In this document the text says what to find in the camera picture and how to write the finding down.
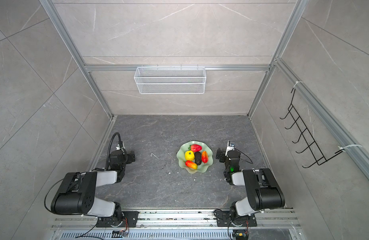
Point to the orange yellow fake mango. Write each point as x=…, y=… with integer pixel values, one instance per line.
x=191, y=165

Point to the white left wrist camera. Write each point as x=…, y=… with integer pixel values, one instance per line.
x=121, y=147

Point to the yellow fake lemon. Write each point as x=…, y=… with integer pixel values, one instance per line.
x=189, y=156

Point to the red fake strawberry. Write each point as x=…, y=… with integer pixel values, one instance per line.
x=195, y=148

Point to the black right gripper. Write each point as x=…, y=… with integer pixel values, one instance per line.
x=223, y=156

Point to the light green wavy fruit bowl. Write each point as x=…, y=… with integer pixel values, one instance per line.
x=204, y=166

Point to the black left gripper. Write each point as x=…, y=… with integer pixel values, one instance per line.
x=129, y=159

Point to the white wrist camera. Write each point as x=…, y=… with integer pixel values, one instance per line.
x=121, y=147
x=230, y=146

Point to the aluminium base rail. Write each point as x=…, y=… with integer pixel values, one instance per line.
x=185, y=224

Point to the black wire hook rack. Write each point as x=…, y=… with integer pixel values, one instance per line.
x=306, y=136

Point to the white wire mesh basket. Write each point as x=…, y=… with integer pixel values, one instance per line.
x=170, y=80

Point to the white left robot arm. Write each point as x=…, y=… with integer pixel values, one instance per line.
x=77, y=193

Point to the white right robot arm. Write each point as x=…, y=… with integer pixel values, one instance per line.
x=262, y=190

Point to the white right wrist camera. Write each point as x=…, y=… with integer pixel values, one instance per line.
x=230, y=146

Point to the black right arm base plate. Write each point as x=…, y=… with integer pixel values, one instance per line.
x=224, y=220

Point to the red yellow fake mango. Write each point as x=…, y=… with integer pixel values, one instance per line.
x=204, y=157

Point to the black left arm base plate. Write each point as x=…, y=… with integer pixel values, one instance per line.
x=129, y=218

